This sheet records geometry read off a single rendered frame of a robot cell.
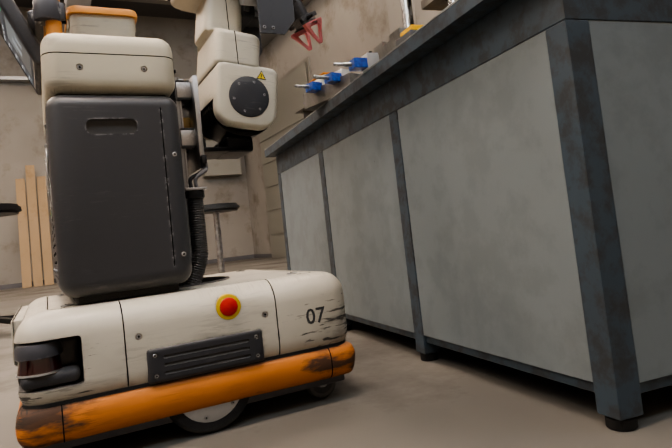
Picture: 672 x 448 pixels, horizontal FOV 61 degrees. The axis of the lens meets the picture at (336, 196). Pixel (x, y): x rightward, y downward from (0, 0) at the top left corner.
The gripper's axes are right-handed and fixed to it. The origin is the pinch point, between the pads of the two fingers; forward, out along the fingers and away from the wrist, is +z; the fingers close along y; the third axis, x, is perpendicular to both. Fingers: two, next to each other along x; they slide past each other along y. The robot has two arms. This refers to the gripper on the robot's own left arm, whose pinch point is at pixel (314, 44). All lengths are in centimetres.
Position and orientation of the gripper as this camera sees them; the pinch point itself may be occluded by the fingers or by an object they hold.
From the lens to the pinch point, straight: 196.3
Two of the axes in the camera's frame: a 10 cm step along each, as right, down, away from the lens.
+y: -4.7, 0.8, 8.8
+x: -7.5, 4.9, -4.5
